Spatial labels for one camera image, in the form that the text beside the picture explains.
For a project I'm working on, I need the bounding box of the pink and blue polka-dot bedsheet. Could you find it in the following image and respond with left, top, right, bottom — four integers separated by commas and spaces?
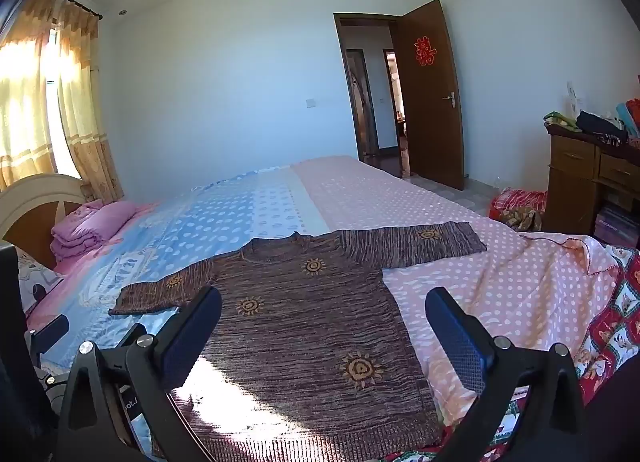
20, 156, 631, 462

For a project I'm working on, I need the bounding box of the purple box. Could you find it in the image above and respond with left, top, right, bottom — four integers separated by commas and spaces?
596, 206, 640, 249

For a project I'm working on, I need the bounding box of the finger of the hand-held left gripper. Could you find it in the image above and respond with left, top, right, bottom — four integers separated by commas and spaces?
31, 314, 71, 356

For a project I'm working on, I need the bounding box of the brown door frame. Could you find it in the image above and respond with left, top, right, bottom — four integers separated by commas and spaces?
333, 13, 407, 177

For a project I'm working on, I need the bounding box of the brown wooden desk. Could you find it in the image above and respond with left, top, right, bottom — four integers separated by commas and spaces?
545, 122, 640, 249

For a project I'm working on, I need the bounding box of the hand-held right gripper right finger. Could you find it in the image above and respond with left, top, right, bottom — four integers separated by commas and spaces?
425, 287, 601, 462

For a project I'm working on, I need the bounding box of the printed white pillow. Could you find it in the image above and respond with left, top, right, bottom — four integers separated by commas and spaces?
17, 247, 66, 317

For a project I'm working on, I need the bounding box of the brown wooden door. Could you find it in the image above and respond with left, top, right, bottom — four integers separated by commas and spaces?
397, 0, 466, 191

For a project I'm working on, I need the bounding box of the red paper door decoration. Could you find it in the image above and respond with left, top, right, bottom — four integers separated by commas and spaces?
414, 36, 435, 67

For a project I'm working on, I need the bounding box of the window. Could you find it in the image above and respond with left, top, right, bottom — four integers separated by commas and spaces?
41, 26, 68, 177

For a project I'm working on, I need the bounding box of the red fabric bag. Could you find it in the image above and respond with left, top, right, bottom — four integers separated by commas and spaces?
489, 188, 549, 233

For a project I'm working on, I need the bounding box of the white wall fixture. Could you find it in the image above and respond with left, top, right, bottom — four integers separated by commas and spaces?
565, 82, 586, 115

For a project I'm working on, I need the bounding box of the brown knitted sweater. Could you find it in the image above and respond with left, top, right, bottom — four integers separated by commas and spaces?
109, 222, 488, 462

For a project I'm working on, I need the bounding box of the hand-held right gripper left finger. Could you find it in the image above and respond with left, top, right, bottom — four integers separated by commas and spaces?
54, 286, 223, 462

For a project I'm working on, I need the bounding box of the black cloth bundle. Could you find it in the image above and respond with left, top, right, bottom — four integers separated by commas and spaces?
576, 110, 629, 135

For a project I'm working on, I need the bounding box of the red patchwork blanket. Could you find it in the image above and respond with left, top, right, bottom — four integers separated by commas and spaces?
390, 242, 640, 462

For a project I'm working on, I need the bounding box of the yellow patterned curtain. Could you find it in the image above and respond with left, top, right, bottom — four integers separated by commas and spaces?
52, 6, 125, 205
0, 0, 57, 193

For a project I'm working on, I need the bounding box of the teal packet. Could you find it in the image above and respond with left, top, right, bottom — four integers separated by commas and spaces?
616, 102, 639, 139

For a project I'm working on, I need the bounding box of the green cloth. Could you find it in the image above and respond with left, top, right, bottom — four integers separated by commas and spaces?
544, 112, 582, 133

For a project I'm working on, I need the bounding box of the cream and wood headboard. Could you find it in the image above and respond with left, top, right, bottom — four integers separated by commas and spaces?
0, 174, 86, 267

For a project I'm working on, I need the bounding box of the dark curtain rod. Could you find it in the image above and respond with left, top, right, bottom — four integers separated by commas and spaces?
40, 0, 103, 21

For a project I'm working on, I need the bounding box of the folded pink quilt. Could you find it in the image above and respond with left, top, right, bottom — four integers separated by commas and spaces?
51, 201, 138, 263

